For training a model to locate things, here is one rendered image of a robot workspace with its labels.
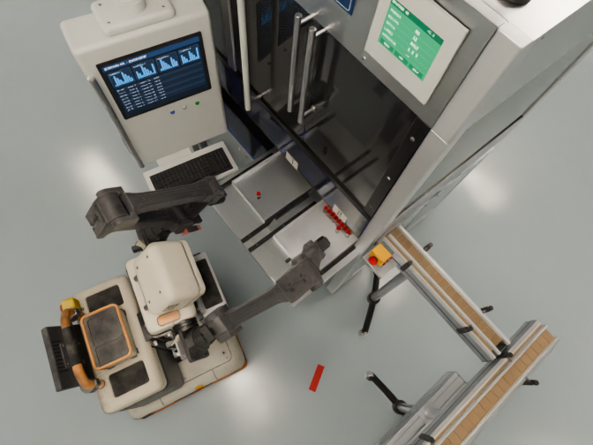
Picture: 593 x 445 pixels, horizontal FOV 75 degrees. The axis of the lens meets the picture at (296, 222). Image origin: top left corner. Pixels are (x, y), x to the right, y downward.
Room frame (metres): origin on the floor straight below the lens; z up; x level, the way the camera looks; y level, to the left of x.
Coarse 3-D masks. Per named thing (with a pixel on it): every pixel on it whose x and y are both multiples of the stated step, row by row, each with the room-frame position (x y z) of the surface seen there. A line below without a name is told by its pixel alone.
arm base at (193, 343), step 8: (192, 328) 0.11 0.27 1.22; (184, 336) 0.08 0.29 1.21; (192, 336) 0.08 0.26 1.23; (200, 336) 0.09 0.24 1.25; (184, 344) 0.06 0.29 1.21; (192, 344) 0.06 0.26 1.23; (200, 344) 0.06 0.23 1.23; (208, 344) 0.07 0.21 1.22; (192, 352) 0.04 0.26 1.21; (200, 352) 0.04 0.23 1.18; (208, 352) 0.05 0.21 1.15; (192, 360) 0.01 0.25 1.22
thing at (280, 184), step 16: (272, 160) 1.01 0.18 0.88; (240, 176) 0.87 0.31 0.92; (256, 176) 0.91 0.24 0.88; (272, 176) 0.92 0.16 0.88; (288, 176) 0.94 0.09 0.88; (240, 192) 0.79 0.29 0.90; (256, 192) 0.81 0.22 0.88; (272, 192) 0.83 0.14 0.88; (288, 192) 0.85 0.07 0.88; (304, 192) 0.85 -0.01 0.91; (256, 208) 0.73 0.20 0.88; (272, 208) 0.75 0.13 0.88
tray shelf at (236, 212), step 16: (256, 160) 1.00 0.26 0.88; (224, 208) 0.70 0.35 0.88; (240, 208) 0.72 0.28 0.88; (240, 224) 0.64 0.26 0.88; (256, 224) 0.65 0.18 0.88; (240, 240) 0.56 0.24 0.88; (272, 240) 0.59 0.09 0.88; (256, 256) 0.50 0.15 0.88; (272, 256) 0.51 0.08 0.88; (288, 256) 0.53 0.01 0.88; (352, 256) 0.59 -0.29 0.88; (272, 272) 0.44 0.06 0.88; (336, 272) 0.50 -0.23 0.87
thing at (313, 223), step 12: (324, 204) 0.82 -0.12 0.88; (300, 216) 0.73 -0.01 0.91; (312, 216) 0.75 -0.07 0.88; (324, 216) 0.76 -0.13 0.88; (288, 228) 0.67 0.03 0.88; (300, 228) 0.68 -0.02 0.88; (312, 228) 0.69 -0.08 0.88; (324, 228) 0.70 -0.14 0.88; (276, 240) 0.59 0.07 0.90; (288, 240) 0.60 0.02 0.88; (300, 240) 0.62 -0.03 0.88; (312, 240) 0.63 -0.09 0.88; (336, 240) 0.65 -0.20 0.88; (348, 240) 0.66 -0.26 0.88; (288, 252) 0.54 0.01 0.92; (300, 252) 0.56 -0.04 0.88; (324, 252) 0.58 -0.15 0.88; (336, 252) 0.59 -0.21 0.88; (324, 264) 0.52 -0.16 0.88
